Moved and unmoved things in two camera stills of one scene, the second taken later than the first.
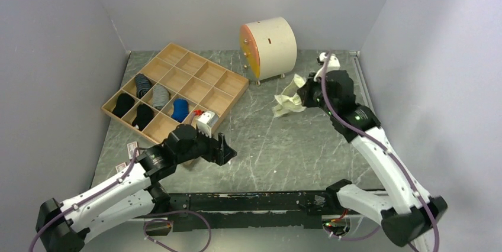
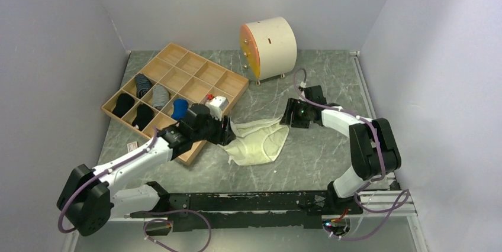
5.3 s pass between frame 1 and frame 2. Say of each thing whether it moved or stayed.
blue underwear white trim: stayed
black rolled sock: stayed
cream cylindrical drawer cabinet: stayed
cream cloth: moved
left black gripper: moved
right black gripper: moved
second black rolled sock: stayed
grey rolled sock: stayed
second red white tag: stayed
